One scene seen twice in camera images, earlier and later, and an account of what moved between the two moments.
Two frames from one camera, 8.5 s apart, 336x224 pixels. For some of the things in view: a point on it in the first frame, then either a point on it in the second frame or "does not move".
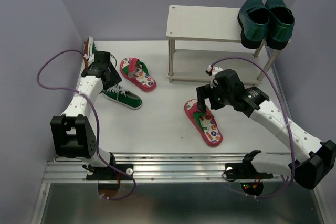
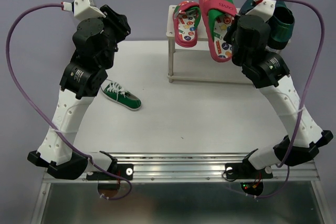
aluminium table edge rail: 155,166 does not move
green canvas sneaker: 119,94 does not move
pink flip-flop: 137,72 -> 186,17
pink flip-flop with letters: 205,124 -> 217,4
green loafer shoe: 282,20 does not move
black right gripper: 202,93 -> 229,36
